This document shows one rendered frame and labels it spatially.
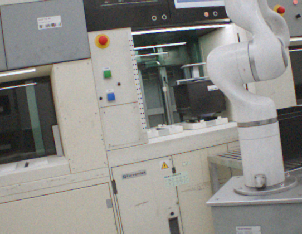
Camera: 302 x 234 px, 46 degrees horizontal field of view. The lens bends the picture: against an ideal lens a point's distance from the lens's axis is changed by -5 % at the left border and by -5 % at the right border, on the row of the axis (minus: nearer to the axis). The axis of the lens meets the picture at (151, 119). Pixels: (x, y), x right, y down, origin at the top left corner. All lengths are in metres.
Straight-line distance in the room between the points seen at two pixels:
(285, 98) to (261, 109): 1.00
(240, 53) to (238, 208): 0.42
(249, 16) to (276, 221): 0.56
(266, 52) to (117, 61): 0.82
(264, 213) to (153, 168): 0.80
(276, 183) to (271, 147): 0.10
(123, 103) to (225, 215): 0.81
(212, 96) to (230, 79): 0.97
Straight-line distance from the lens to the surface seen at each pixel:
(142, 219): 1.73
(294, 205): 0.99
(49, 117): 2.05
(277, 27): 1.51
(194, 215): 1.81
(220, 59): 1.05
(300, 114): 1.45
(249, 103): 1.03
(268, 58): 1.02
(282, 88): 2.02
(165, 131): 1.91
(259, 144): 1.04
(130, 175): 1.66
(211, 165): 1.74
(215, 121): 2.02
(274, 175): 1.06
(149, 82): 2.62
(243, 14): 1.08
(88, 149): 1.62
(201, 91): 1.98
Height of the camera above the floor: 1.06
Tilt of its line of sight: 3 degrees down
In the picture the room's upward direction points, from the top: 9 degrees counter-clockwise
